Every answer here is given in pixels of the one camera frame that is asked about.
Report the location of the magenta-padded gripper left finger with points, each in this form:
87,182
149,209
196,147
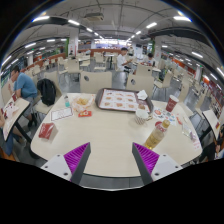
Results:
76,156

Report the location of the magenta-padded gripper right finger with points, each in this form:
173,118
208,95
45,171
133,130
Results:
146,156

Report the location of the clear bottle with yellow cap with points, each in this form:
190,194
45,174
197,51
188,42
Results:
155,136

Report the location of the flat round red coaster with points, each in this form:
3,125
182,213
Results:
157,123

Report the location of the red paper box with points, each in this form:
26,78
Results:
46,130

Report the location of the small red sauce packet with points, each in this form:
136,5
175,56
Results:
85,113

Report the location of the colourful sticker sheet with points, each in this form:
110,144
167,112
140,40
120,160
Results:
166,116

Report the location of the white paper card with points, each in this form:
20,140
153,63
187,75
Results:
61,113

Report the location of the clear plastic packet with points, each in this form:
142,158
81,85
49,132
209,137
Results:
188,131

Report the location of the white note with red text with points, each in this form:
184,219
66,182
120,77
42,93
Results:
196,144

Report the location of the red paper cup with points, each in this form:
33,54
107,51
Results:
172,103

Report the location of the white paper napkin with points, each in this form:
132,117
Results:
142,95

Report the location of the brown food tray with menu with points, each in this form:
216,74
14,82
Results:
116,100

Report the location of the black backpack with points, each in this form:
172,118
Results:
46,91

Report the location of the beige chair with round hole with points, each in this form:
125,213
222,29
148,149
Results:
141,85
96,82

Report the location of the beige neighbouring table with papers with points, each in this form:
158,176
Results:
16,113

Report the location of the group of beige chairs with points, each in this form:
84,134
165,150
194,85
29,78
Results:
74,65

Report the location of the group of ceiling lights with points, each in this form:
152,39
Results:
151,25

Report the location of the ceiling air conditioner unit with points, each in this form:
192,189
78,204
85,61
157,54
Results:
94,16

